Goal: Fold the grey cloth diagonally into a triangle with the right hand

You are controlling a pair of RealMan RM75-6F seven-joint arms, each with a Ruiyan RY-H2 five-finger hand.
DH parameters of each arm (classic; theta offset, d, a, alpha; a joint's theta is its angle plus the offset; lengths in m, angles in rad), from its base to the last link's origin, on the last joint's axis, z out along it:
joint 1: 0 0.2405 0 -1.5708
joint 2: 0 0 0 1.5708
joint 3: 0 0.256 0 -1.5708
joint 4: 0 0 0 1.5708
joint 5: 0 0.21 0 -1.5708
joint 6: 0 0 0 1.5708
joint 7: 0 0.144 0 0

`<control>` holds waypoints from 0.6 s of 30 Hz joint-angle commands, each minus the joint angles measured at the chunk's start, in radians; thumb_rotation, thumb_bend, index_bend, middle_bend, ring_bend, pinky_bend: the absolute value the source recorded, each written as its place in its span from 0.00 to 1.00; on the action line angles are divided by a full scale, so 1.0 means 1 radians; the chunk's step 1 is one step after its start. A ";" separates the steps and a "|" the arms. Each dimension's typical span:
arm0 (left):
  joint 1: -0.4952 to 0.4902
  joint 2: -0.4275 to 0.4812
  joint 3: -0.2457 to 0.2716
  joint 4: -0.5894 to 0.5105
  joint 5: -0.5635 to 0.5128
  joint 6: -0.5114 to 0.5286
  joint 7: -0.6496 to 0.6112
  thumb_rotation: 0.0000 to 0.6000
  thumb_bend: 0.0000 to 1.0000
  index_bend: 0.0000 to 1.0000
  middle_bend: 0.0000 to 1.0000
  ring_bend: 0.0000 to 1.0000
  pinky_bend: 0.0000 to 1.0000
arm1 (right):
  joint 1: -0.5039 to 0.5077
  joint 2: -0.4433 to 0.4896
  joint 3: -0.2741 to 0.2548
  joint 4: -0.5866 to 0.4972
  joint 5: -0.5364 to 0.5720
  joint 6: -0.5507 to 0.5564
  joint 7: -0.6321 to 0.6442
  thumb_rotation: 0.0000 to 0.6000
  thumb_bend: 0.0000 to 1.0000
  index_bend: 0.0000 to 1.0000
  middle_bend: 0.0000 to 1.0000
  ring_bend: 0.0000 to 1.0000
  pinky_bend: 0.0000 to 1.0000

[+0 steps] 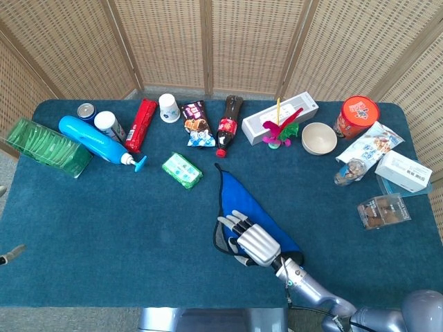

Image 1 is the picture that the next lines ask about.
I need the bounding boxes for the clear jar of nuts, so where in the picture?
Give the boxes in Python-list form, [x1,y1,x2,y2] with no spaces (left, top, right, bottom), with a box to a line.
[334,158,368,187]

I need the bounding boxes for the green wet wipes pack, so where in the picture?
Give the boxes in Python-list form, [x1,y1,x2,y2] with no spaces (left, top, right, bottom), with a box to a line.
[161,151,204,190]

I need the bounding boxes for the beige bowl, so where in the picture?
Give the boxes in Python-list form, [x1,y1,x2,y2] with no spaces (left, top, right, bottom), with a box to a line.
[300,122,338,156]

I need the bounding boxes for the blue detergent pump bottle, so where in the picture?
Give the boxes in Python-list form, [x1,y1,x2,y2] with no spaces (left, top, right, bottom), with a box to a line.
[57,115,148,173]

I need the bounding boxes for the small white box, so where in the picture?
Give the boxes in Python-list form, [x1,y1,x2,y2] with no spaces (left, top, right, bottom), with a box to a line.
[374,149,433,194]

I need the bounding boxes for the long white cardboard box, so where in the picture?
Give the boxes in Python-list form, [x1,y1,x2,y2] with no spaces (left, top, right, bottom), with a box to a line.
[241,91,320,146]

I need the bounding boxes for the white and green canister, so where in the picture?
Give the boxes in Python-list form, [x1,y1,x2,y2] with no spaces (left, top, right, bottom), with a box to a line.
[93,111,127,145]

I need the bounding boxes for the colourful feather shuttlecock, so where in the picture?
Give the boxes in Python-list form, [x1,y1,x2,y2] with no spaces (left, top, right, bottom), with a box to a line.
[262,97,305,150]

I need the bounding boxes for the red biscuit package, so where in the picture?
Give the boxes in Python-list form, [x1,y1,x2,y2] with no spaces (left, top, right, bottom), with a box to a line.
[124,98,159,154]

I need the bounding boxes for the clear box of green packets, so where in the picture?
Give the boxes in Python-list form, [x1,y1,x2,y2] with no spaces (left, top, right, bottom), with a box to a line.
[5,118,93,179]

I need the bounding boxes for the cola bottle with red cap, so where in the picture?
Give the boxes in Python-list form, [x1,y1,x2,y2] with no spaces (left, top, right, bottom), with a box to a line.
[215,95,244,158]

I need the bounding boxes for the clear box of brown snacks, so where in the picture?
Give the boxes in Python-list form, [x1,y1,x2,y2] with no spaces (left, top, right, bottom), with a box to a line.
[356,192,412,231]

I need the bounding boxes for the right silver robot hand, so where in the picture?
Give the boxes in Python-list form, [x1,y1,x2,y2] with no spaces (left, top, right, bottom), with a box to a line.
[217,210,282,268]

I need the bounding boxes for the grey and blue cloth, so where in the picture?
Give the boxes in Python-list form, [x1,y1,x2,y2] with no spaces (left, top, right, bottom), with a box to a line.
[213,163,305,267]

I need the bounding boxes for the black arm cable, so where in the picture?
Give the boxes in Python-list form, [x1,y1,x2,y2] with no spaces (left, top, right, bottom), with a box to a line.
[285,285,370,331]

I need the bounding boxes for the clear blue plastic tray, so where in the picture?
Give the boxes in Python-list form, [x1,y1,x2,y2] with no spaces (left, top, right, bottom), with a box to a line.
[376,174,433,199]

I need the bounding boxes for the rattan folding screen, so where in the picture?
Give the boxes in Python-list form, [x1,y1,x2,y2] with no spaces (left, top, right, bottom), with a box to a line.
[0,0,443,243]

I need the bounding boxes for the white and blue snack bag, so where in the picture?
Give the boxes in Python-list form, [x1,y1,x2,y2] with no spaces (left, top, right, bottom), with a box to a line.
[335,120,405,165]

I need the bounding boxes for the orange round tub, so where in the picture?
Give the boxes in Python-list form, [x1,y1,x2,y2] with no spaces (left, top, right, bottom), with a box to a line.
[333,95,381,140]

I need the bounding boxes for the white floral paper cup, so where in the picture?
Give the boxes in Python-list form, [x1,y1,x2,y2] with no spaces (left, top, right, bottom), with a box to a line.
[158,93,181,124]

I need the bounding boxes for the blue tablecloth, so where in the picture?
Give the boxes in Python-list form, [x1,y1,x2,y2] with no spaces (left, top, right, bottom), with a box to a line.
[0,99,443,308]

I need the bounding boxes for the dark purple snack bag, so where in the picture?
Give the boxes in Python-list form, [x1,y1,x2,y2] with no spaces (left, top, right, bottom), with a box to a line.
[181,100,217,149]

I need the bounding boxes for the grey robot torso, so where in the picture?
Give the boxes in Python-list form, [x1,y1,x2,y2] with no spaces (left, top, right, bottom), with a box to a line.
[138,306,289,332]

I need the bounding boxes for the blue soda can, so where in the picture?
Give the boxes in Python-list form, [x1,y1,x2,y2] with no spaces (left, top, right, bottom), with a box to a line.
[76,102,97,126]

